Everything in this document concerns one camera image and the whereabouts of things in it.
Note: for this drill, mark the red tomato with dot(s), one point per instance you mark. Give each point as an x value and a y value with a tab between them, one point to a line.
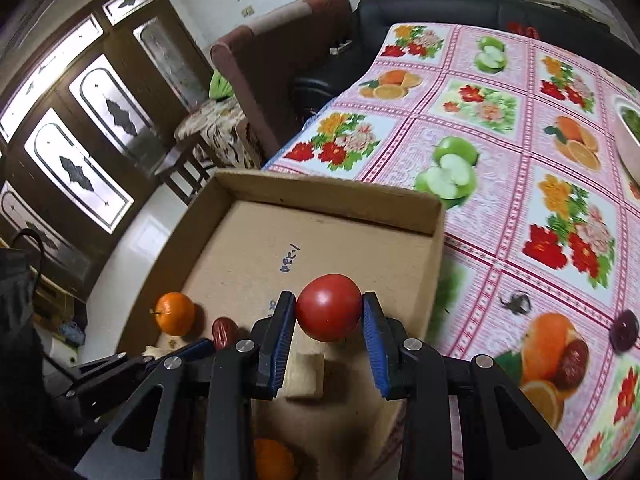
328	307

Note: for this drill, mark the cardboard box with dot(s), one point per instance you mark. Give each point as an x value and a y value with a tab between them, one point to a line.
300	240

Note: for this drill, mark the white bowl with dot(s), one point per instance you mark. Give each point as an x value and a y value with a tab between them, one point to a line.
629	155

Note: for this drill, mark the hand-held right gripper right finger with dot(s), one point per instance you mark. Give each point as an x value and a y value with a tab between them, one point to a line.
375	355

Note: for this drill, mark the dark purple plum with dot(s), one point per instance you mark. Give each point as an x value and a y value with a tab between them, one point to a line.
625	330

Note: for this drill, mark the small dark stem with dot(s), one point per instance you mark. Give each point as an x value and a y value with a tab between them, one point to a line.
515	302

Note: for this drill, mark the red item on sofa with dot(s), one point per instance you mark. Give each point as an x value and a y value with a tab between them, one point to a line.
522	29

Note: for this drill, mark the red date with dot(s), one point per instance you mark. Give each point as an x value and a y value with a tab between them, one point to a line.
570	365
225	332

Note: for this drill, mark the wooden glass door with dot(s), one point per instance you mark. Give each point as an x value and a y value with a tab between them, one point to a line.
75	125

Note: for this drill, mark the patterned cloth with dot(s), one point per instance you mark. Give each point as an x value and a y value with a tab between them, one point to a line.
215	132

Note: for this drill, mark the fruit print tablecloth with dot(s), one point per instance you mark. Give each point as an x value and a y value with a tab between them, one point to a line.
500	185

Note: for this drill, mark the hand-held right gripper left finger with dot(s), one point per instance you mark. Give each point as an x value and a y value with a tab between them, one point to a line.
280	350

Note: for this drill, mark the green leafy vegetables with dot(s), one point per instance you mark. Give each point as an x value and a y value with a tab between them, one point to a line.
634	120

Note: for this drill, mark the wooden chair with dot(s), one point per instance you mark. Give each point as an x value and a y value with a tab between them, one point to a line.
185	170

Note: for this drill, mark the orange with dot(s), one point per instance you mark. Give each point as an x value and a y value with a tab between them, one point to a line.
272	460
175	312

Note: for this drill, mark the brown armchair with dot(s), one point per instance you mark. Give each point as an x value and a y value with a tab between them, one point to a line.
280	60

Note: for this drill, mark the black sofa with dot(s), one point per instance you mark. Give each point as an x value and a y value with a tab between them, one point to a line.
400	10

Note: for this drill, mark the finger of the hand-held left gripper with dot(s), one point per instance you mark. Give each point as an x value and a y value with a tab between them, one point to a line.
110	395
197	349

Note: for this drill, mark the green cushion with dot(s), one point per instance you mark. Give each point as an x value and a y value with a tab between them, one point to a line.
220	85

